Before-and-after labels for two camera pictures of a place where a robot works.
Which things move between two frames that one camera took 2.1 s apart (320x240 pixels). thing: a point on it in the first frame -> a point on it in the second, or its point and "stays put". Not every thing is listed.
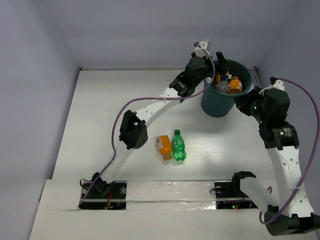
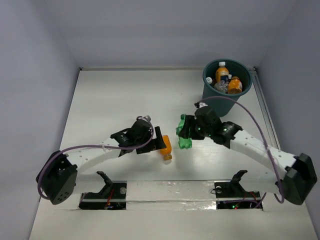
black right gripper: (243, 101) -> (189, 122)
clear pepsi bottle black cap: (222, 86) stays put
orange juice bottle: (235, 85) stays put
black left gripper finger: (223, 63) -> (157, 143)
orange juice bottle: (164, 146) stays put
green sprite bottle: (178, 146) -> (183, 142)
